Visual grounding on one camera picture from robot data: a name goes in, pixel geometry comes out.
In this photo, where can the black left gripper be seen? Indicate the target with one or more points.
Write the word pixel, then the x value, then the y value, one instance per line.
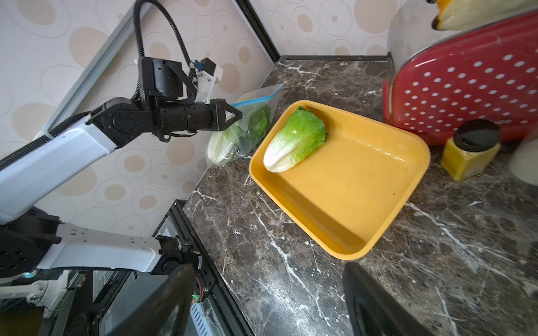
pixel 169 95

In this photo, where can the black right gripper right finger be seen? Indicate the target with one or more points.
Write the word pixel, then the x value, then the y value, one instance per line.
pixel 372 310

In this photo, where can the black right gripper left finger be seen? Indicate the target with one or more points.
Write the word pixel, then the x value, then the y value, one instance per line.
pixel 167 311

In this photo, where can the chinese cabbage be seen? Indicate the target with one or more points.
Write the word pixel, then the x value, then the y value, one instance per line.
pixel 224 147
pixel 303 134
pixel 257 126

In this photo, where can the clear zipper bag blue seal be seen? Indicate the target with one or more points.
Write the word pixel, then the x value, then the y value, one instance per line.
pixel 270 95

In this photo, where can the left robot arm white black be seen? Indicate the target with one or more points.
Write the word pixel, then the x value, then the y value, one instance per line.
pixel 63 176

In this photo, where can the yellow rectangular tray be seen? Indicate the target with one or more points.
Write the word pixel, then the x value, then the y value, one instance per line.
pixel 347 193

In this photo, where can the yellow spice bottle black cap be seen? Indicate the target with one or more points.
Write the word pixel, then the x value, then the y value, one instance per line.
pixel 471 149

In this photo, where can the red chrome toaster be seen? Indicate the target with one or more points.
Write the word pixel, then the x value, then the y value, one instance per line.
pixel 439 79

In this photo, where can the pale toast slice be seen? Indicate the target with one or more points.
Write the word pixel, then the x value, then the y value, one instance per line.
pixel 460 15

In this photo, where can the black frame post left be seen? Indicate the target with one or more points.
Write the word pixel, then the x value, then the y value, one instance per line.
pixel 259 29

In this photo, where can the aluminium rail left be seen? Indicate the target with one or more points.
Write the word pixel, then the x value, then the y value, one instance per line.
pixel 69 105

